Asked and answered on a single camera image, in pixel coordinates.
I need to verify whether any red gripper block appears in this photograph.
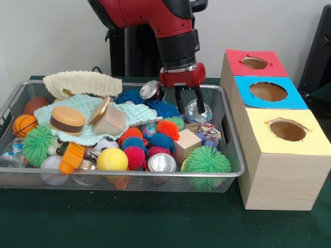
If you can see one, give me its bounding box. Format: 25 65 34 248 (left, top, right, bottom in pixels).
159 62 207 115

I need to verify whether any clear plastic bottle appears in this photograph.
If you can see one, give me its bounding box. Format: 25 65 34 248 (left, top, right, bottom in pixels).
184 99 214 124

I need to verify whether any cream waffle cloth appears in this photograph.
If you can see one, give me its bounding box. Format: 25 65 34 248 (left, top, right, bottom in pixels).
42 70 123 101

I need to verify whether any wooden box with three holes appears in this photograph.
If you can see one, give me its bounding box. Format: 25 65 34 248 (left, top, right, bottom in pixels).
219 49 331 211

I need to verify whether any crumpled printed paper ball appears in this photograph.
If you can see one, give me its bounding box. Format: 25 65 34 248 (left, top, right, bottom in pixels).
198 123 222 147

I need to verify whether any crushed red soda can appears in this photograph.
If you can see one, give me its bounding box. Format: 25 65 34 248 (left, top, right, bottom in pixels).
139 80 167 102

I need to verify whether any large green spiky ball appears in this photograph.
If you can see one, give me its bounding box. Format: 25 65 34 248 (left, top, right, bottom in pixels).
180 146 232 192

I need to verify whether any plain wooden block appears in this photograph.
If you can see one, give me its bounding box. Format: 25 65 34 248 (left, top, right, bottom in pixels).
92 104 127 137

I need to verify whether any yellow ball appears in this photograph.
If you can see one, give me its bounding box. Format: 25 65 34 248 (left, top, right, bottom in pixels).
97 147 129 172

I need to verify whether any light teal waffle cloth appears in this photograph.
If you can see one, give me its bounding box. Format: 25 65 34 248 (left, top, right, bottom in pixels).
33 94 163 144

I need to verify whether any toy hamburger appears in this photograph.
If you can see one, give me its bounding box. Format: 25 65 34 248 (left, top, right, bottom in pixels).
49 105 86 137

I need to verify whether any dark green tablecloth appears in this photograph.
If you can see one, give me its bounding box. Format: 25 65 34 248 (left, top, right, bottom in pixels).
0 75 331 248

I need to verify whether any orange plastic toy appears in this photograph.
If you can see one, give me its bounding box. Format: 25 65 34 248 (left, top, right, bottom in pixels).
58 143 85 175

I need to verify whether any black chair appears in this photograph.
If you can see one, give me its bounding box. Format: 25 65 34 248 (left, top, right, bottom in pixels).
297 4 331 104

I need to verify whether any small brown football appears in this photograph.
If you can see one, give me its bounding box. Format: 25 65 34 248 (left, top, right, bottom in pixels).
23 96 50 116

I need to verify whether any small orange basketball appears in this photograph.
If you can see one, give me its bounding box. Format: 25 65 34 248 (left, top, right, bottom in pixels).
12 114 39 138

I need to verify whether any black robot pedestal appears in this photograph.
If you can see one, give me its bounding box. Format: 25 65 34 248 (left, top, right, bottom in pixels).
104 0 209 78

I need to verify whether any shallow wire mesh bin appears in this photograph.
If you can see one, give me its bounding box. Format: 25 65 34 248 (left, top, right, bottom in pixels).
0 80 246 195

